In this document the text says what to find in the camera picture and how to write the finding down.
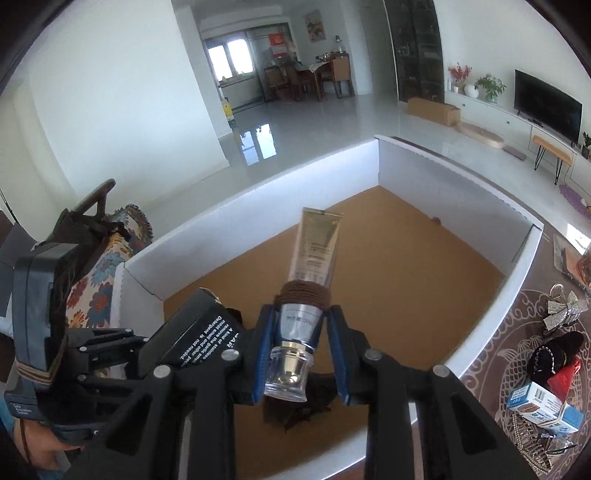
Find black glass display cabinet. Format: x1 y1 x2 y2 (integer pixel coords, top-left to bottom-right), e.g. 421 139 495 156
385 0 445 103

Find dining table with chairs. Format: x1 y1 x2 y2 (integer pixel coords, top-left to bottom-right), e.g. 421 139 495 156
263 53 356 102

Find black television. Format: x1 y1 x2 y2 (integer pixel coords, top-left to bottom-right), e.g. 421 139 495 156
514 70 583 144

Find wooden bench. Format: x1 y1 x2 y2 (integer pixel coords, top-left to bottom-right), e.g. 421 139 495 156
532 135 574 185

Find large white cardboard box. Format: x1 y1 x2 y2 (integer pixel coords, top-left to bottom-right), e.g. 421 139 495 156
112 133 546 480

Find silver glitter bow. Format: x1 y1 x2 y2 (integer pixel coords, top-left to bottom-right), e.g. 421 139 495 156
543 284 588 334

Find green potted plant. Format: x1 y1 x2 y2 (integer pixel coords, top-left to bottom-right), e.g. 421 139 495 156
476 73 507 103

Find gold cosmetic tube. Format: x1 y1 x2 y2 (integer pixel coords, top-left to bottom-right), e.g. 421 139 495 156
264 208 342 403

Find brown cardboard box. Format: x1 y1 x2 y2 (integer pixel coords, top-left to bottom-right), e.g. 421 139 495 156
407 97 461 127

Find white tv cabinet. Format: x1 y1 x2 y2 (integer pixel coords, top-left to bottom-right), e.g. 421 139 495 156
445 91 590 194

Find red cloth item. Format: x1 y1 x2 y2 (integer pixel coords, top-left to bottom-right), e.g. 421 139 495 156
547 357 581 402

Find blue white medicine box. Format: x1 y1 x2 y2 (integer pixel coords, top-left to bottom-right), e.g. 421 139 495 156
506 382 584 436

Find red flower vase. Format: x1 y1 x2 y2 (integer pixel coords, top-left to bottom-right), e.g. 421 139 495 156
448 63 472 93

